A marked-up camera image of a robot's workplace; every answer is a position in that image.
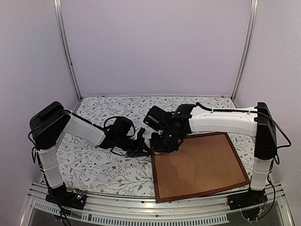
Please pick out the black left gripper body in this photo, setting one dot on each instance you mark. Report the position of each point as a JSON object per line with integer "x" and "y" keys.
{"x": 132, "y": 147}

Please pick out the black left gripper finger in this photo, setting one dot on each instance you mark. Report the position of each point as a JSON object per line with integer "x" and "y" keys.
{"x": 139, "y": 154}
{"x": 145, "y": 149}

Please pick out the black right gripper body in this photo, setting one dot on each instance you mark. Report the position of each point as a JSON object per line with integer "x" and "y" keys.
{"x": 165, "y": 143}

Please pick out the red-brown wooden picture frame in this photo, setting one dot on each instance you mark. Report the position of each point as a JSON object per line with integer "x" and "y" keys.
{"x": 205, "y": 164}

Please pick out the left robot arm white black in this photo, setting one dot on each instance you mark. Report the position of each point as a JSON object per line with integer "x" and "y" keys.
{"x": 102, "y": 171}

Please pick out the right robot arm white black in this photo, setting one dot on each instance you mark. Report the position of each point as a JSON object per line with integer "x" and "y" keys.
{"x": 171, "y": 128}

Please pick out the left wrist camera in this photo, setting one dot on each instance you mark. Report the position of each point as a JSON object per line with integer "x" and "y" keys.
{"x": 141, "y": 133}

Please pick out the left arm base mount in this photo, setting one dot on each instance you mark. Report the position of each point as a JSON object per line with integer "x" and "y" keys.
{"x": 60, "y": 196}

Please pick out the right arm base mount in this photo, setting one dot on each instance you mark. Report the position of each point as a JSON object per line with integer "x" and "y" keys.
{"x": 246, "y": 199}

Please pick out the right aluminium corner post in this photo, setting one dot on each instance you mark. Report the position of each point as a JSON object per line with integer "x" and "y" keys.
{"x": 246, "y": 49}

